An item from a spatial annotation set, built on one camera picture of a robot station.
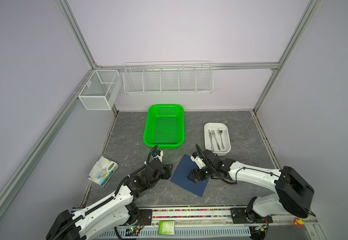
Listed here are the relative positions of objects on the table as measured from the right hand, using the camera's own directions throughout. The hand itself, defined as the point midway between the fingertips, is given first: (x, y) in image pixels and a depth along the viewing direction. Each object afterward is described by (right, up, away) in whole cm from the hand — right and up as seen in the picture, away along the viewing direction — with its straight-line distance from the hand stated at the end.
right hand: (193, 176), depth 83 cm
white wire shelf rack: (-15, +60, +15) cm, 64 cm away
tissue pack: (-52, +2, +2) cm, 52 cm away
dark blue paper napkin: (-7, 0, +4) cm, 8 cm away
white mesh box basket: (-61, +53, +18) cm, 83 cm away
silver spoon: (+22, +24, +24) cm, 40 cm away
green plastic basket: (-19, +28, +29) cm, 44 cm away
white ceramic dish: (+19, +19, +23) cm, 36 cm away
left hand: (-13, +6, -3) cm, 14 cm away
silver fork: (+17, +22, +23) cm, 36 cm away
